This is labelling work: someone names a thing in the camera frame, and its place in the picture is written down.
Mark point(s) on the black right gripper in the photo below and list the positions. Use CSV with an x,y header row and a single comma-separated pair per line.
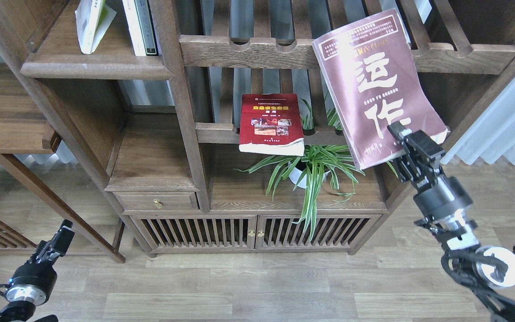
x,y
421,163

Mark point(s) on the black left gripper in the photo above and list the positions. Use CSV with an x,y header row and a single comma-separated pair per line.
x,y
50,251

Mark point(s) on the maroon book white characters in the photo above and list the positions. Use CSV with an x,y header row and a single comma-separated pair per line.
x,y
371,76

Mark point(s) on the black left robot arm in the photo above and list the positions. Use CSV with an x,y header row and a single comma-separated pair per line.
x,y
33,282

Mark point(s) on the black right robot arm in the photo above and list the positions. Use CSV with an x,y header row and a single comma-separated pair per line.
x,y
487,271

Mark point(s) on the green spider plant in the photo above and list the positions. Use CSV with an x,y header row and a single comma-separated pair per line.
x,y
335,158

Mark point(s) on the brass drawer knob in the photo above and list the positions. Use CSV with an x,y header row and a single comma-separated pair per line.
x,y
157,204

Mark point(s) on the white plant pot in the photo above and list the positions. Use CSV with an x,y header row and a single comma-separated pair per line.
x,y
299,177

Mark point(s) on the white pleated curtain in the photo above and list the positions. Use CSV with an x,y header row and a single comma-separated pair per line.
x,y
492,136

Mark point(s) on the red book with photos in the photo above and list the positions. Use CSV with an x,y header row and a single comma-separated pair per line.
x,y
271,125

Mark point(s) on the wooden side table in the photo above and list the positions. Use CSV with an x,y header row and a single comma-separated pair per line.
x,y
24,130

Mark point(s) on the dark wooden bookshelf cabinet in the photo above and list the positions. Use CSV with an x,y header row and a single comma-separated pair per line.
x,y
162,127

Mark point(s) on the white green leaning book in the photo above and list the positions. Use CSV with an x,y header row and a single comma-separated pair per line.
x,y
93,17

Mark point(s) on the white upright book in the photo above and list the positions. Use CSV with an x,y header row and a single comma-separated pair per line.
x,y
133,25

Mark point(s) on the dark green upright book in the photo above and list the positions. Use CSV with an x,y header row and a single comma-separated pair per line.
x,y
146,26

